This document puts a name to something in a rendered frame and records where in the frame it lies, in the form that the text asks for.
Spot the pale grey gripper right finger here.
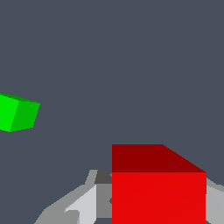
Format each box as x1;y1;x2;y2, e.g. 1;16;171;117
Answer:
205;178;224;224

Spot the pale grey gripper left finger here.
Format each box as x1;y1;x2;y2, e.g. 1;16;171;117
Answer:
34;169;114;224

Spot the red cube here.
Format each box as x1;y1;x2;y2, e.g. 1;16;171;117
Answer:
111;143;207;224

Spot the green cube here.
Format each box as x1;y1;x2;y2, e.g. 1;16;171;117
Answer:
0;93;41;133

